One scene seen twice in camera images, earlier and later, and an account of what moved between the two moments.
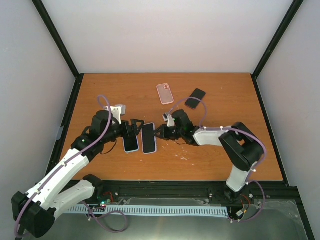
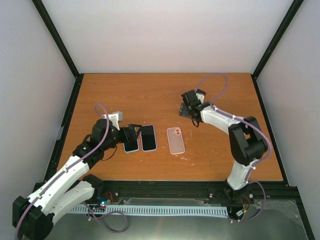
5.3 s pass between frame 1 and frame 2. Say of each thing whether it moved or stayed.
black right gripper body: moved
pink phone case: moved
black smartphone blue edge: stayed
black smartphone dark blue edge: stayed
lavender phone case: stayed
